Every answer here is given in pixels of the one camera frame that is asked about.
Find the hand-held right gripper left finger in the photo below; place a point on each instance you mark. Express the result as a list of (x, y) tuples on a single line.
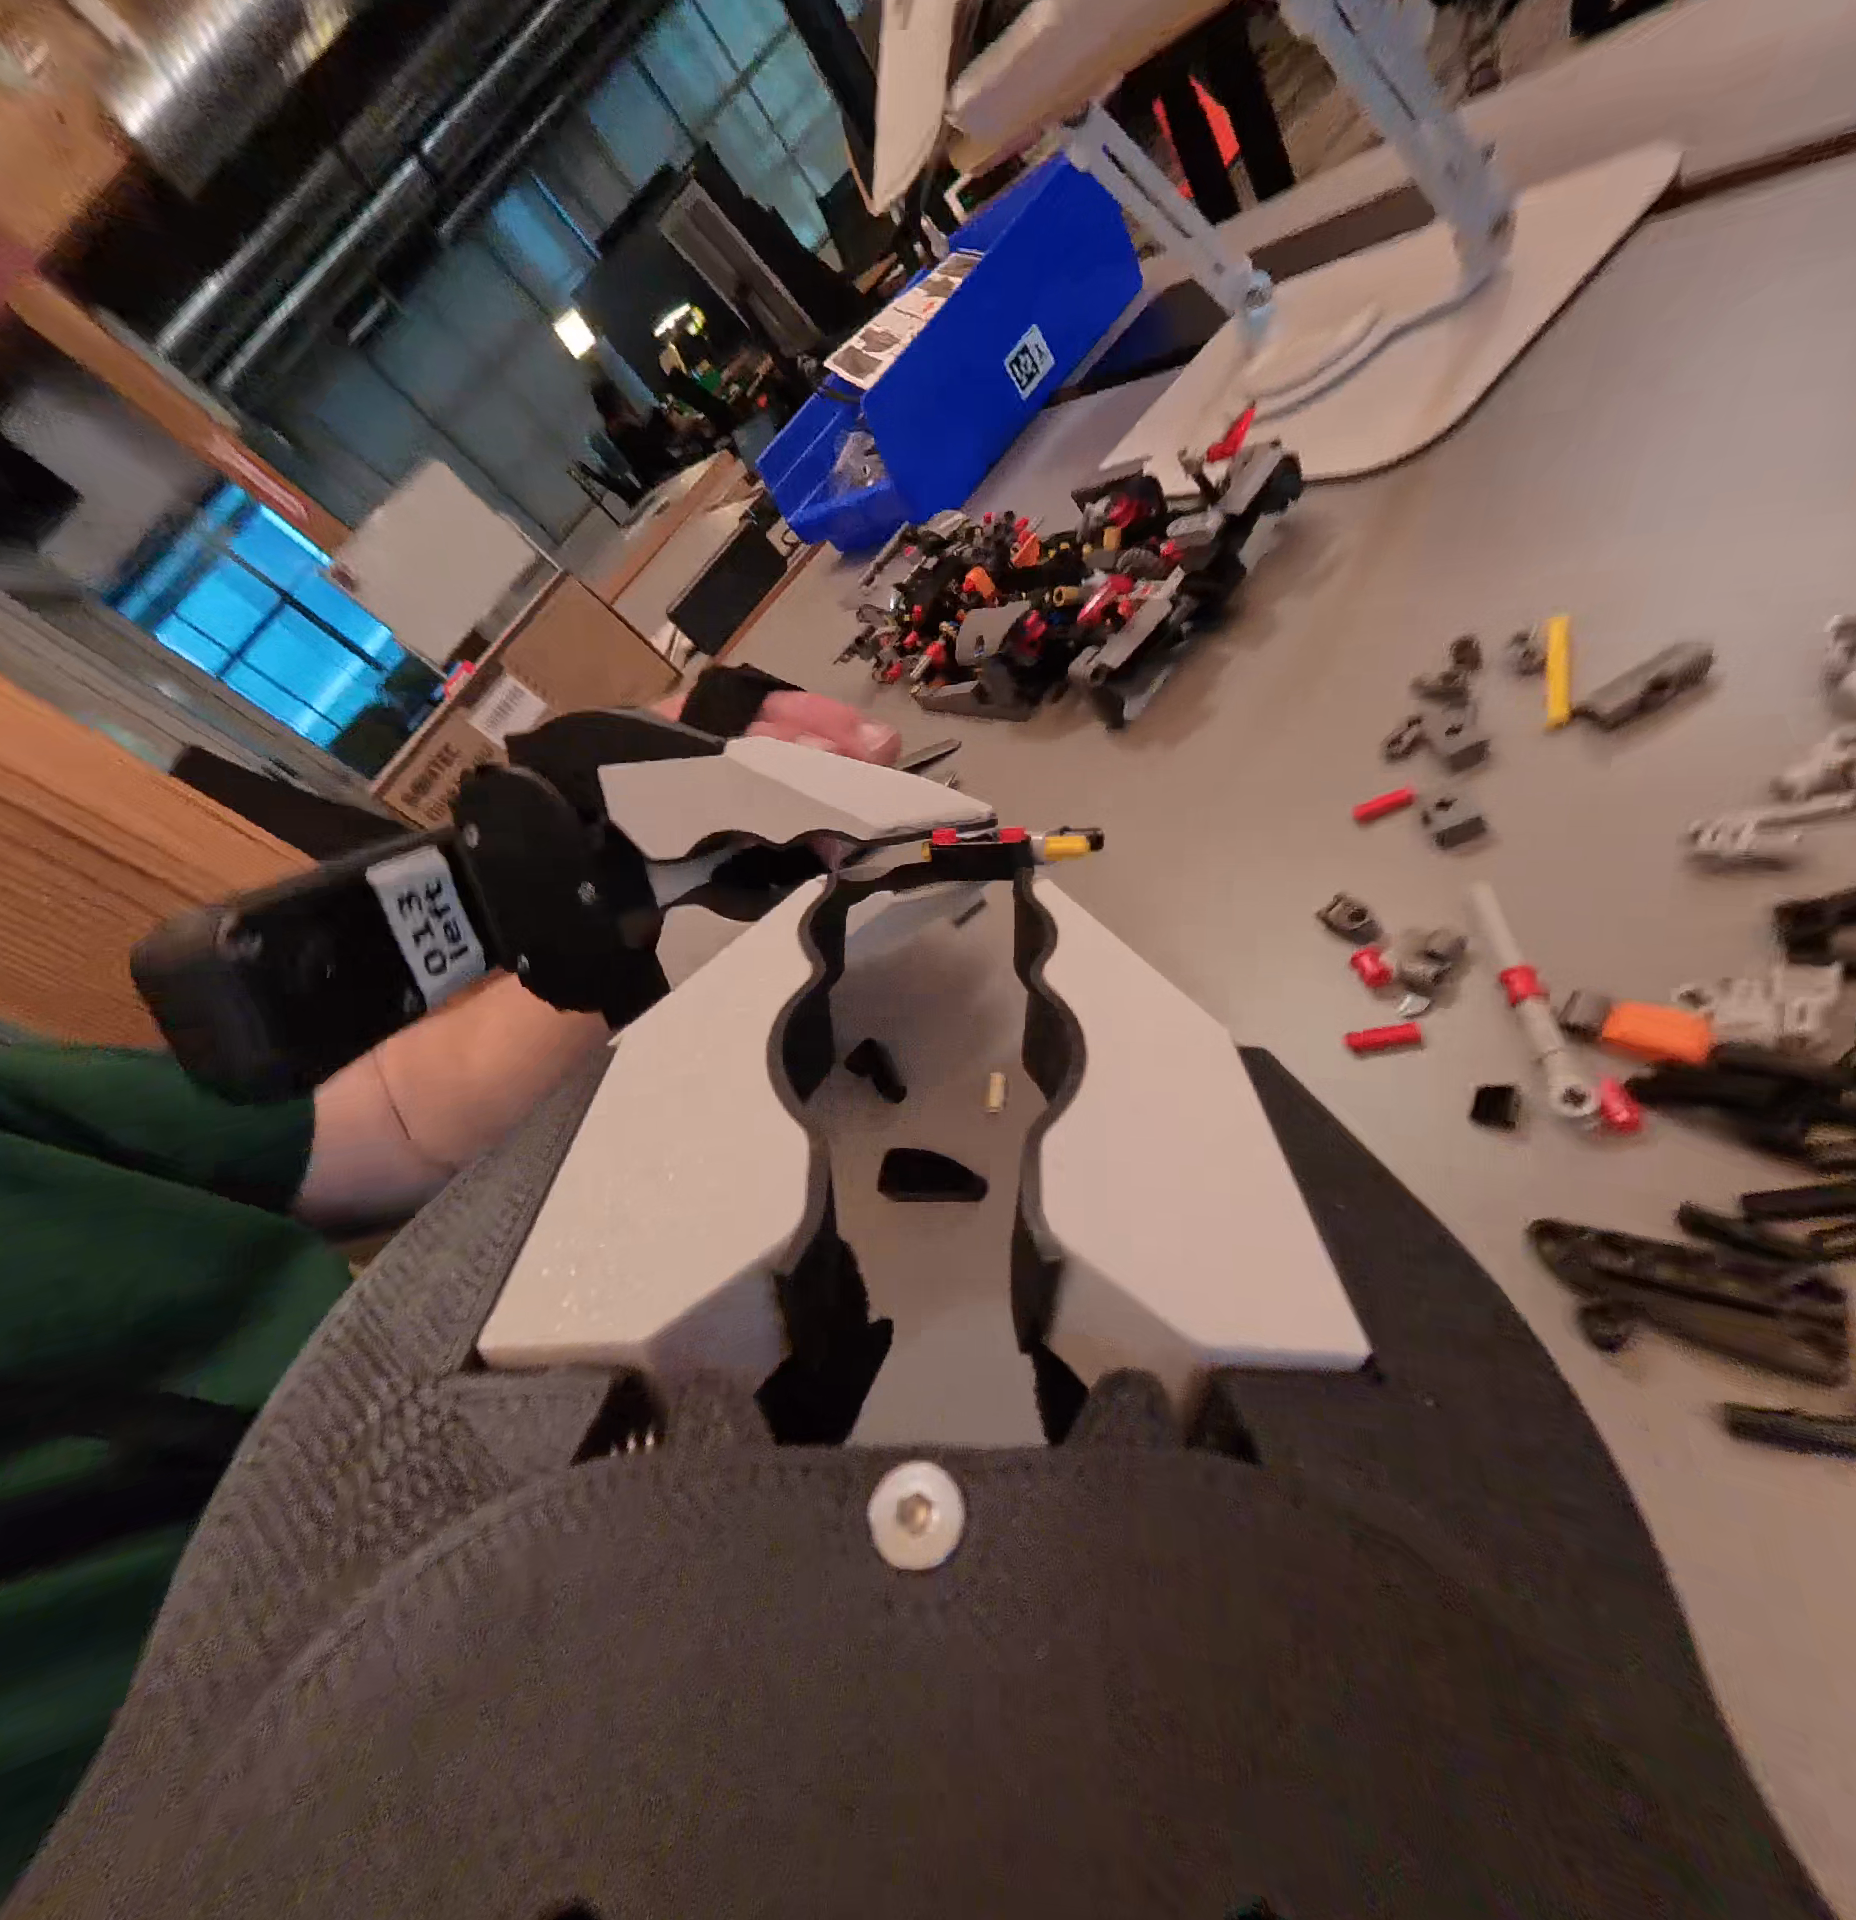
[(658, 1201)]

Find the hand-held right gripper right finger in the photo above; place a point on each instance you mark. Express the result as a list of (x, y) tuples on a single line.
[(1183, 1201)]

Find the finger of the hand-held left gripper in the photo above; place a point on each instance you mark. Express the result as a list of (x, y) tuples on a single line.
[(777, 795), (913, 914)]

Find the small yellow-axle lego assembly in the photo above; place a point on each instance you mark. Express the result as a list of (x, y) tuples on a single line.
[(1070, 844)]

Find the partly built lego model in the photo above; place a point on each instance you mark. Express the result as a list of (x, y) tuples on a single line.
[(1079, 600)]

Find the pile of lego pieces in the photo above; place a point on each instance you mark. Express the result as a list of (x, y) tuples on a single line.
[(1656, 1032)]

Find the person's left forearm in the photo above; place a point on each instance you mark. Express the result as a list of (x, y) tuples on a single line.
[(448, 1095)]

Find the person's left hand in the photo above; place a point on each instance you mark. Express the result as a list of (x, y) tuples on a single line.
[(837, 732)]

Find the brown cardboard box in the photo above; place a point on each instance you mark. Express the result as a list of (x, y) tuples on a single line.
[(569, 661)]

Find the labelled blue plastic bin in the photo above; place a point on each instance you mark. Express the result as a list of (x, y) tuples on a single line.
[(988, 344)]

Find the white booklet stand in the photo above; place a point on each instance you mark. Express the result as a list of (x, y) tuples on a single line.
[(1408, 344)]

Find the silver ventilation duct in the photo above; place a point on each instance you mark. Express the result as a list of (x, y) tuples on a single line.
[(223, 90)]

